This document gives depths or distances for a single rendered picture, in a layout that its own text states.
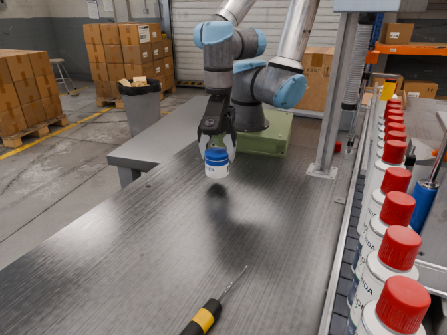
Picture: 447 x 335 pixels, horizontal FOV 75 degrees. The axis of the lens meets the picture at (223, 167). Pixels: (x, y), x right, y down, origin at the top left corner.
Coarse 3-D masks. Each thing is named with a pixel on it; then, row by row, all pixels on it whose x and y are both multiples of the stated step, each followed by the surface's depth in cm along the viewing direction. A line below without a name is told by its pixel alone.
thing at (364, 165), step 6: (372, 102) 118; (372, 108) 111; (372, 114) 104; (372, 120) 99; (366, 138) 85; (366, 144) 81; (366, 150) 77; (366, 156) 74; (366, 162) 71; (366, 168) 68
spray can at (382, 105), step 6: (396, 84) 94; (396, 96) 95; (378, 102) 99; (384, 102) 96; (378, 108) 99; (384, 108) 97; (378, 114) 99; (372, 126) 103; (372, 132) 103; (372, 138) 103
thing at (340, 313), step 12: (360, 168) 86; (360, 180) 80; (360, 192) 74; (360, 204) 70; (348, 228) 62; (348, 240) 59; (348, 252) 56; (348, 264) 53; (348, 276) 51; (348, 288) 48; (336, 300) 46; (336, 312) 45; (348, 312) 45; (336, 324) 43
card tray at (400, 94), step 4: (368, 88) 184; (372, 88) 183; (368, 92) 185; (376, 92) 183; (396, 92) 178; (400, 92) 177; (404, 92) 171; (364, 96) 177; (368, 96) 177; (372, 96) 177; (376, 96) 177; (400, 96) 177; (404, 96) 165; (364, 100) 169; (368, 100) 169; (404, 100) 161; (364, 104) 162; (404, 104) 158; (404, 108) 154
